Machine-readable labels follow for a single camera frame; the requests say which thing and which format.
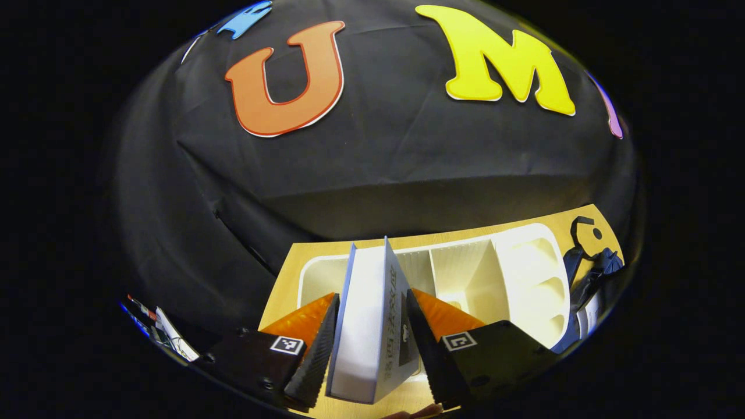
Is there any small red object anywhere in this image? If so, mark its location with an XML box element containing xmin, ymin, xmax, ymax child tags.
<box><xmin>127</xmin><ymin>294</ymin><xmax>158</xmax><ymax>322</ymax></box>

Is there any blue schoolbag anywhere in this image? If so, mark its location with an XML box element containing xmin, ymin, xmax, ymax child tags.
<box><xmin>550</xmin><ymin>215</ymin><xmax>626</xmax><ymax>354</ymax></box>

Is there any white plastic bookshelf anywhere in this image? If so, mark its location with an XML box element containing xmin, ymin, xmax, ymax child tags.
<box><xmin>297</xmin><ymin>223</ymin><xmax>571</xmax><ymax>385</ymax></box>

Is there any lavender illustrated book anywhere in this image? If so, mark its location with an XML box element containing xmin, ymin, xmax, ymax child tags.
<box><xmin>325</xmin><ymin>236</ymin><xmax>421</xmax><ymax>405</ymax></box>

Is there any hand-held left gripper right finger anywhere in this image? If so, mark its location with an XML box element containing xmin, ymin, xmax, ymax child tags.
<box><xmin>406</xmin><ymin>288</ymin><xmax>559</xmax><ymax>411</ymax></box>

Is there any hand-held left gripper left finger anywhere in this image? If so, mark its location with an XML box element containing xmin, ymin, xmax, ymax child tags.
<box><xmin>195</xmin><ymin>292</ymin><xmax>341</xmax><ymax>411</ymax></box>

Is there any black backdrop cloth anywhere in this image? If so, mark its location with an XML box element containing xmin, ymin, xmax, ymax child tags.
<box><xmin>108</xmin><ymin>0</ymin><xmax>641</xmax><ymax>350</ymax></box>

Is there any computer monitor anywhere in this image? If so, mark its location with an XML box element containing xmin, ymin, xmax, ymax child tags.
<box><xmin>121</xmin><ymin>301</ymin><xmax>149</xmax><ymax>337</ymax></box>

